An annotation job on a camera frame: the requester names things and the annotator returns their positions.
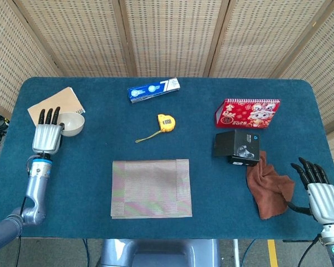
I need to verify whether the brown cloth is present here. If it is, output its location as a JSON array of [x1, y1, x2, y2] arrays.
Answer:
[[245, 150, 296, 220]]

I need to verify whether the red desk calendar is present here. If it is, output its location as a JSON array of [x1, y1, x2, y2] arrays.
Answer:
[[214, 98, 281, 130]]

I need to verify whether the blue tablecloth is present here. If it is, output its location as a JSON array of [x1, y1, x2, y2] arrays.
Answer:
[[0, 76, 334, 240]]

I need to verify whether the white table leg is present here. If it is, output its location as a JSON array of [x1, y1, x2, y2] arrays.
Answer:
[[232, 239, 240, 267]]

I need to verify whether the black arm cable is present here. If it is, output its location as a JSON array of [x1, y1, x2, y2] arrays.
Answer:
[[15, 194, 27, 267], [297, 235, 323, 267]]

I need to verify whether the tan spiral notebook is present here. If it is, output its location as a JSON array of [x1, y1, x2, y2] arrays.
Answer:
[[27, 86, 86, 126]]

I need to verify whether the woven rattan folding screen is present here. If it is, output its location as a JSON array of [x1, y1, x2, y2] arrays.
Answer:
[[0, 0, 334, 195]]

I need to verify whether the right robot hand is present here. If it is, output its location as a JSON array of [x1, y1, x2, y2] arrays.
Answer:
[[287, 157, 334, 225]]

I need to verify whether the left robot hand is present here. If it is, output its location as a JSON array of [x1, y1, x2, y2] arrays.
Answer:
[[32, 106, 66, 155]]

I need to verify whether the blue cable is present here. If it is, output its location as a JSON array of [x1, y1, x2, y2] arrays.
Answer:
[[240, 239, 257, 267], [82, 239, 90, 267]]

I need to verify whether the beige bowl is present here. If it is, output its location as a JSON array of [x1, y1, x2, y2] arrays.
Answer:
[[58, 111, 86, 137]]

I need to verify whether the grey-blue robot torso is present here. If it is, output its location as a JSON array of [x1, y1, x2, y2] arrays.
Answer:
[[100, 238, 221, 267]]

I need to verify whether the brown woven placemat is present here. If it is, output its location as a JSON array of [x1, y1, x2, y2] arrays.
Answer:
[[110, 159, 193, 220]]

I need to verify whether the yellow tape measure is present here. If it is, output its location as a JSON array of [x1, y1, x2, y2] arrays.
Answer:
[[135, 113, 176, 144]]

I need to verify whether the black cardboard box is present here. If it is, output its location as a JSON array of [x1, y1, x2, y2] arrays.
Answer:
[[212, 129, 261, 167]]

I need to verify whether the blue white toothpaste box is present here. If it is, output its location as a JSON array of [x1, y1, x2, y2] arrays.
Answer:
[[127, 77, 181, 103]]

